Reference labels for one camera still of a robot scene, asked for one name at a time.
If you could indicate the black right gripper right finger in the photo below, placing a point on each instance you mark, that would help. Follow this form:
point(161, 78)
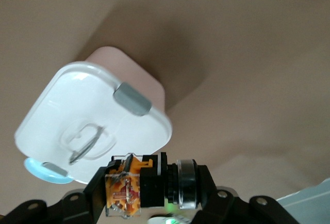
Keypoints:
point(227, 208)

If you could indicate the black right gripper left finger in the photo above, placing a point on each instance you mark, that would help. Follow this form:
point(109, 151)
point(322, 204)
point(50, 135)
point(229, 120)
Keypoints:
point(77, 208)

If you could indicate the orange and black push-button switch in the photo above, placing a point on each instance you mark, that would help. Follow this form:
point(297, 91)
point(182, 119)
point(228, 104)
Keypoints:
point(129, 188)

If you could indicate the white lidded storage box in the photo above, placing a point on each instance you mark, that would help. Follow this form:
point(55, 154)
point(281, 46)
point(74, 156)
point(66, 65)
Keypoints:
point(77, 105)

